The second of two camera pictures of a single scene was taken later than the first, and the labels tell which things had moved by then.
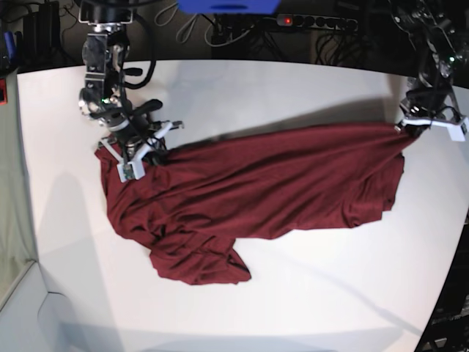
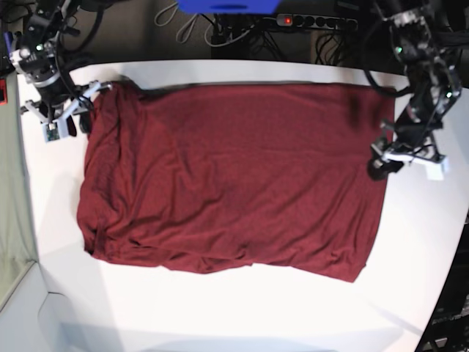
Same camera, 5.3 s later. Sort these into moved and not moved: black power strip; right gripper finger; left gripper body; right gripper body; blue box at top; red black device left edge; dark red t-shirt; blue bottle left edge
Moved: right gripper finger; dark red t-shirt; right gripper body; left gripper body
Not moved: black power strip; blue box at top; blue bottle left edge; red black device left edge
